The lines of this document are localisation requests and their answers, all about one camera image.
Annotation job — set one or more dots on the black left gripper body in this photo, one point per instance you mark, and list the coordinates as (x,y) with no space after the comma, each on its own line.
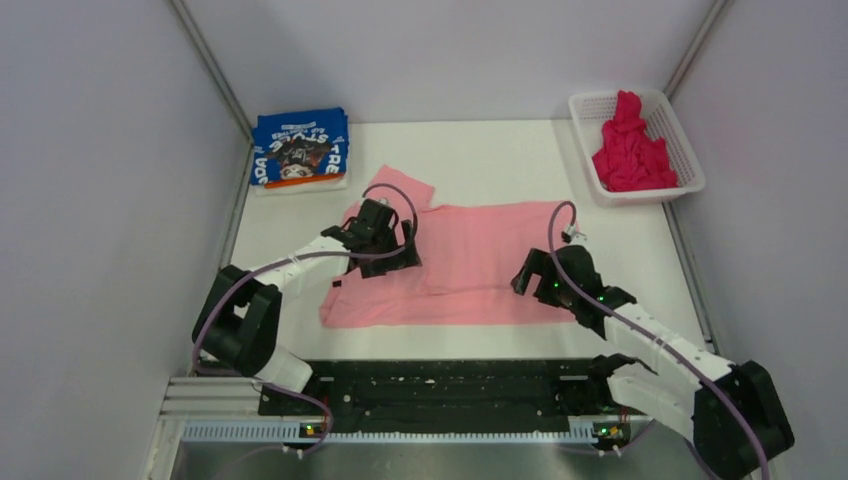
(382,264)

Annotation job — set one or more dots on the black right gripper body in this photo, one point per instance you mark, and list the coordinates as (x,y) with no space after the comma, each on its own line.
(550,287)

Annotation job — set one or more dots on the light pink t-shirt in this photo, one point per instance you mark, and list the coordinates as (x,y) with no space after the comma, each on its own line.
(469,256)

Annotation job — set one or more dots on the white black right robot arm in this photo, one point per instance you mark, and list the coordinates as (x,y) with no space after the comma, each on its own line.
(729,413)

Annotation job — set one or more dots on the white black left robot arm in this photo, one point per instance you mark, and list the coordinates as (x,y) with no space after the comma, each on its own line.
(239,323)

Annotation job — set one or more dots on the folded white orange t-shirt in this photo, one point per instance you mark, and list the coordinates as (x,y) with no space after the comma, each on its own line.
(304,185)

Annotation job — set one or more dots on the folded blue printed t-shirt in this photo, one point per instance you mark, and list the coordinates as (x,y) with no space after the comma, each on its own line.
(289,148)

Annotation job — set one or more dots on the magenta t-shirt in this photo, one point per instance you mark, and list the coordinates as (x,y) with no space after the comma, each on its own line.
(629,160)

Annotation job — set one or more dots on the white plastic laundry basket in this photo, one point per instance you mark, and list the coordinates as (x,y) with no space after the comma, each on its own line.
(591,110)

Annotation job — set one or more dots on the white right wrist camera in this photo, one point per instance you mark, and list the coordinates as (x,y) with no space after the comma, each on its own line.
(572,236)

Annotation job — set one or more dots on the aluminium rail frame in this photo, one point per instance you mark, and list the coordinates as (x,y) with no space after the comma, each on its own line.
(241,410)

